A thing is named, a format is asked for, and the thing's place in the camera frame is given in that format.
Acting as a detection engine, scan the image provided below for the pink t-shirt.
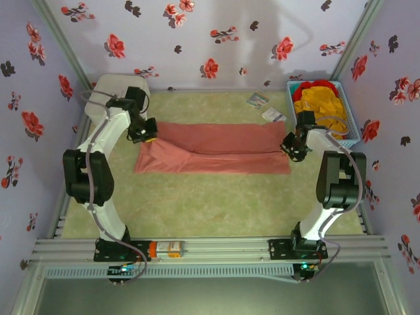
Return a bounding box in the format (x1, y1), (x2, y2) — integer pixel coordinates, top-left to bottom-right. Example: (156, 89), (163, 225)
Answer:
(133, 120), (292, 175)

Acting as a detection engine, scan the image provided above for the white and blue packet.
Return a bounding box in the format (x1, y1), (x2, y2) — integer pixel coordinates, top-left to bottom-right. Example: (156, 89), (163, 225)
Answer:
(261, 106), (287, 125)

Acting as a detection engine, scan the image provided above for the yellow t-shirt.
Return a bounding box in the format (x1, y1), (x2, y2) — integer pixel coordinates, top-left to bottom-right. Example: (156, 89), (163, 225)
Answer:
(293, 85), (349, 140)

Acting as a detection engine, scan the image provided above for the blue plastic basket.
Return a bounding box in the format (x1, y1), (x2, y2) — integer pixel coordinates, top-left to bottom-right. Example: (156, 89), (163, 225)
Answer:
(287, 80), (362, 149)

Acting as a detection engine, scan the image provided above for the white plastic box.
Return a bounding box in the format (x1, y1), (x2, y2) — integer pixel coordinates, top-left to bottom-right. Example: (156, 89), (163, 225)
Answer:
(84, 73), (151, 127)

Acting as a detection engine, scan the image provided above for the red t-shirt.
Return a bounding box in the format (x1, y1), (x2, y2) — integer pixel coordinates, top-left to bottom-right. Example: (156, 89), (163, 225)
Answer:
(291, 80), (342, 102)

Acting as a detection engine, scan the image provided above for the colourful printed card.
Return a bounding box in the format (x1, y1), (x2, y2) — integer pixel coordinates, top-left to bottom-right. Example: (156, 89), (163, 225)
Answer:
(246, 91), (270, 109)

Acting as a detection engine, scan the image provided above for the right circuit board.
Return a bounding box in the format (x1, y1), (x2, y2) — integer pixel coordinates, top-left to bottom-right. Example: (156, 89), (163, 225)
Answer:
(293, 262), (321, 283)

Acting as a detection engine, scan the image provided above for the circuit board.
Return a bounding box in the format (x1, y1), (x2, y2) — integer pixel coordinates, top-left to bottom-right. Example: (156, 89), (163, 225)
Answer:
(293, 262), (321, 283)
(107, 264), (140, 285)

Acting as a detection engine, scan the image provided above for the left circuit board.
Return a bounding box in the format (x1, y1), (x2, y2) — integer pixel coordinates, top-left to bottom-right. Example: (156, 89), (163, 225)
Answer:
(107, 264), (140, 285)

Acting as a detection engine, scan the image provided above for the grey left arm cable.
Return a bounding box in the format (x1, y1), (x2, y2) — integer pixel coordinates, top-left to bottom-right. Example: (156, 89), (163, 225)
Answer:
(79, 90), (148, 282)

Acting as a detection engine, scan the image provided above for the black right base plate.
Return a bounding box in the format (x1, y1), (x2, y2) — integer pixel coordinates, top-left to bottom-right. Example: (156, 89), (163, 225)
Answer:
(268, 238), (329, 262)

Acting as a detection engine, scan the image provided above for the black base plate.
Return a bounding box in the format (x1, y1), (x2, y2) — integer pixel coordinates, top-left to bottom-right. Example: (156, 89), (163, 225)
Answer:
(93, 238), (154, 263)
(268, 238), (329, 262)

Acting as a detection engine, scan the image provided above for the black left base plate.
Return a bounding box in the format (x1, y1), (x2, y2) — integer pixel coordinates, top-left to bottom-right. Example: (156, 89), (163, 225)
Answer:
(93, 238), (154, 263)

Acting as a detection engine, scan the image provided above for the aluminium frame post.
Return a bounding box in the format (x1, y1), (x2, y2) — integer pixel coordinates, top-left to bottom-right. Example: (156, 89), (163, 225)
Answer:
(329, 0), (385, 90)
(31, 0), (95, 95)

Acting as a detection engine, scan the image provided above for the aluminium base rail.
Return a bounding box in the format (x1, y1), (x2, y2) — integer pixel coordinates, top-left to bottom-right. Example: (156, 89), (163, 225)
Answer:
(32, 238), (391, 263)

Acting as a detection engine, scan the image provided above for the grey slotted cable duct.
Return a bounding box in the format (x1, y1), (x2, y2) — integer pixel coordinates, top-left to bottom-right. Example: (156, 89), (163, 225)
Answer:
(44, 264), (295, 280)

